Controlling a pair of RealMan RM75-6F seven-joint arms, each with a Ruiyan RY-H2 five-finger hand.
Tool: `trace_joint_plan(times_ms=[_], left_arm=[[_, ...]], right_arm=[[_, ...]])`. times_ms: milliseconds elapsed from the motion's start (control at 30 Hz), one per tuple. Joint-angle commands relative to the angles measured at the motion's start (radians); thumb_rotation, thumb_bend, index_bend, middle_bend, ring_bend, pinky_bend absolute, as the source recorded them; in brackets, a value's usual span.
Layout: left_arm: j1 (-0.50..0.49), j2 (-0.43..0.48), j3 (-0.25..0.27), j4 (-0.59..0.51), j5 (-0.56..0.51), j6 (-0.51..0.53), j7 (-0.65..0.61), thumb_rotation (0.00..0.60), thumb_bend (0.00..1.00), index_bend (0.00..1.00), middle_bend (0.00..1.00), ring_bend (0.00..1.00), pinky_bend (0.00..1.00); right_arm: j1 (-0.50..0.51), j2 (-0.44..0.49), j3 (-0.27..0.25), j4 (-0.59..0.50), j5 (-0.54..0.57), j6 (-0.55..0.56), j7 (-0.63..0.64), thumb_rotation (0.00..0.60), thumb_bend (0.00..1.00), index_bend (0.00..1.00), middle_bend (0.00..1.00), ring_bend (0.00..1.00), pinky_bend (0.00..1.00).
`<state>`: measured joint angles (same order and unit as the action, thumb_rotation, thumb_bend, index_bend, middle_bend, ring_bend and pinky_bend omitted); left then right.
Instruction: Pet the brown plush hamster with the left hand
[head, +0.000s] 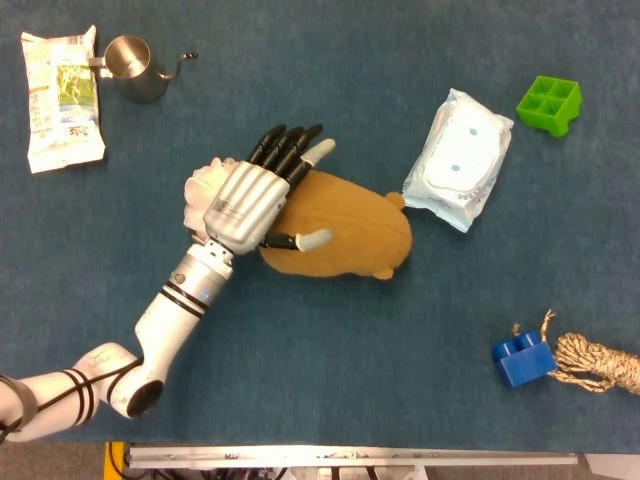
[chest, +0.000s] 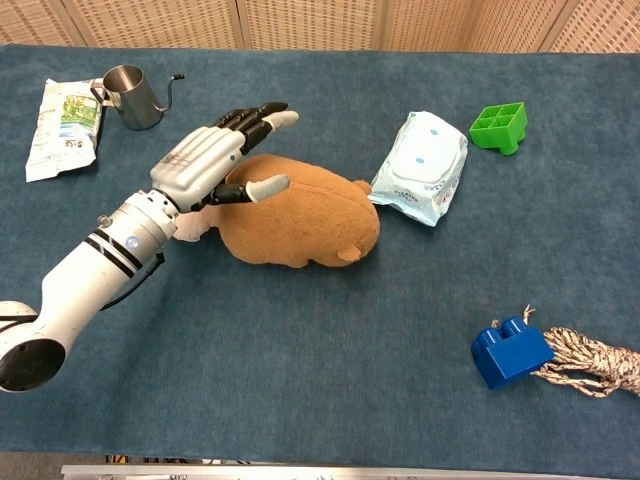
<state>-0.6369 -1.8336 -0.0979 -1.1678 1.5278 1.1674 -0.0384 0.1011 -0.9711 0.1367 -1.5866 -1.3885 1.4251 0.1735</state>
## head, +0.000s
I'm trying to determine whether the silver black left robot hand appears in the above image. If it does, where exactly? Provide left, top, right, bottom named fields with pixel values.
left=201, top=123, right=337, bottom=256

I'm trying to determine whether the brown plush toy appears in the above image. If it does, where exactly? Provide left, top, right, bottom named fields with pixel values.
left=257, top=169, right=414, bottom=282

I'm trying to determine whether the white mesh bath sponge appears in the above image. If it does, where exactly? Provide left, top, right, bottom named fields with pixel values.
left=183, top=156, right=239, bottom=245

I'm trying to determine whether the steel gooseneck kettle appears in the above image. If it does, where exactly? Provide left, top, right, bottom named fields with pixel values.
left=89, top=34, right=199, bottom=105

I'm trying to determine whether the white noodle snack packet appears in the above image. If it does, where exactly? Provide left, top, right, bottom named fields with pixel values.
left=20, top=24, right=107, bottom=175

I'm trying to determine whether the white wet wipes pack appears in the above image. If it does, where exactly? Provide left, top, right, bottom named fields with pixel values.
left=401, top=87, right=515, bottom=234

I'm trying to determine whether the blue plastic building block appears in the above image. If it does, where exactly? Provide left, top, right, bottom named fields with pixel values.
left=490, top=329, right=559, bottom=390

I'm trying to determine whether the green plastic grid block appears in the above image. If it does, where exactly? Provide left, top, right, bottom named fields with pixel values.
left=515, top=75, right=584, bottom=139

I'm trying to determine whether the aluminium frame rail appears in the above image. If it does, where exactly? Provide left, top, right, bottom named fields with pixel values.
left=124, top=444, right=580, bottom=470

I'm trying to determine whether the yellow frame post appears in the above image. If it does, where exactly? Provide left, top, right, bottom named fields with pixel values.
left=103, top=441, right=127, bottom=480

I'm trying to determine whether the beige twisted rope bundle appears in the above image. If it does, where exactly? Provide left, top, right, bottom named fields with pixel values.
left=512, top=308, right=640, bottom=397

